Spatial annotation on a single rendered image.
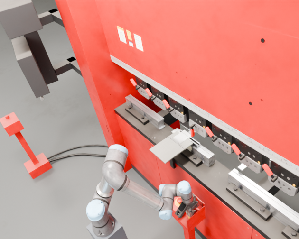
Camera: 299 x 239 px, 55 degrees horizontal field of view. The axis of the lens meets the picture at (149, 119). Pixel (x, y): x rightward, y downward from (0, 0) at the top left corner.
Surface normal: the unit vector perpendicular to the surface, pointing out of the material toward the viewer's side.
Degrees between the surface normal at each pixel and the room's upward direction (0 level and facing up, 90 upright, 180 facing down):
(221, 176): 0
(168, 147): 0
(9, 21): 90
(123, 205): 0
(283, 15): 90
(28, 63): 90
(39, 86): 90
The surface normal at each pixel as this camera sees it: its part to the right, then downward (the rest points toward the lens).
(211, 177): -0.15, -0.74
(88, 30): 0.60, 0.45
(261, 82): -0.79, 0.49
